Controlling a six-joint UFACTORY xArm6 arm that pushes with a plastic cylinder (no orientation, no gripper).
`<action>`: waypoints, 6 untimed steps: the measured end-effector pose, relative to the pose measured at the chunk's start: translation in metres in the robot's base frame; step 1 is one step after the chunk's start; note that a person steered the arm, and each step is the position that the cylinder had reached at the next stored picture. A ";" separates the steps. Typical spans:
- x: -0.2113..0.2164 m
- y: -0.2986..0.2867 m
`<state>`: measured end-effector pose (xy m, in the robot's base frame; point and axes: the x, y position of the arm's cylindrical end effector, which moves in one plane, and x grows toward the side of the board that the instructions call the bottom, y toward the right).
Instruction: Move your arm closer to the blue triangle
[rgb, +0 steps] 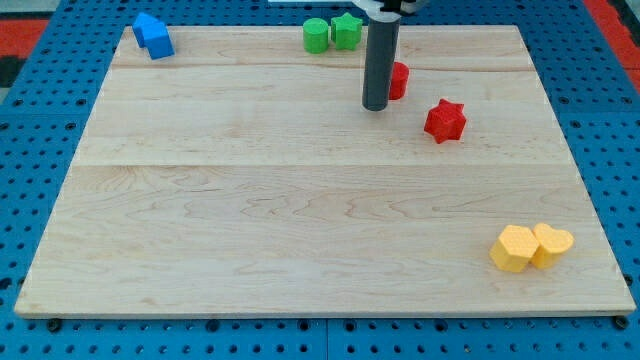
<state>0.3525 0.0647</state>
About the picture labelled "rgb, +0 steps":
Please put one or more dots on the wooden board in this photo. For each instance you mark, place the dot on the wooden board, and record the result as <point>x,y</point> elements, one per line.
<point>242,178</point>

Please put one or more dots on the red cylinder block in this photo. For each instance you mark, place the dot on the red cylinder block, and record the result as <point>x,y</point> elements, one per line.
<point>399,80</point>

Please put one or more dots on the red star block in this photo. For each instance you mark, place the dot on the red star block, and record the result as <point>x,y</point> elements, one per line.
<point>446,121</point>

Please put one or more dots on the green cylinder block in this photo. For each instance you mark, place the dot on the green cylinder block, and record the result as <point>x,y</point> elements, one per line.
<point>315,35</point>

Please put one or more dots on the green star block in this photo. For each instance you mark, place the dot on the green star block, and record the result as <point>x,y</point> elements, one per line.
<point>346,31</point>

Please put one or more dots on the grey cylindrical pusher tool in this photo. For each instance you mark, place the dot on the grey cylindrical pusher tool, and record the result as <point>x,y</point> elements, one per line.
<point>382,37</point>

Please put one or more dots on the yellow hexagon block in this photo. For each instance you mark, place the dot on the yellow hexagon block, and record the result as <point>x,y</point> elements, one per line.
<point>514,248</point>

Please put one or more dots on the blue cube block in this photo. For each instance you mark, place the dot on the blue cube block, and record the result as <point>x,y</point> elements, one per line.
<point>157,40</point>

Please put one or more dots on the yellow heart block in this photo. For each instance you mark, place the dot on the yellow heart block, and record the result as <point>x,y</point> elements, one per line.
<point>553,244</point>

